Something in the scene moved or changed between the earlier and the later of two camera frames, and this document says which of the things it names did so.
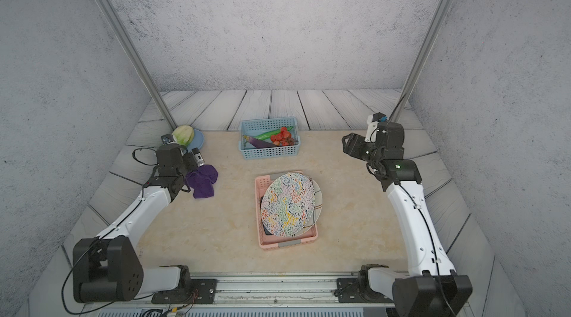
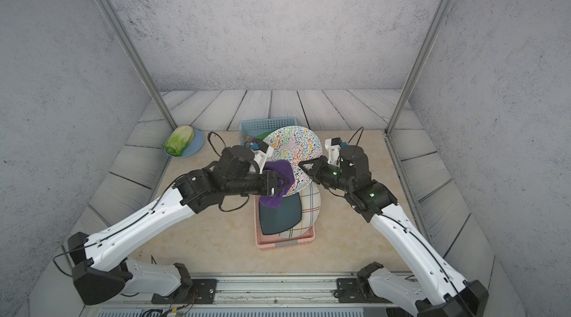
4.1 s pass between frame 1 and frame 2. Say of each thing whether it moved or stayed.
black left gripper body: moved
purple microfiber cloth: moved
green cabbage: stayed
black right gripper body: moved
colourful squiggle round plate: moved
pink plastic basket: stayed
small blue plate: stayed
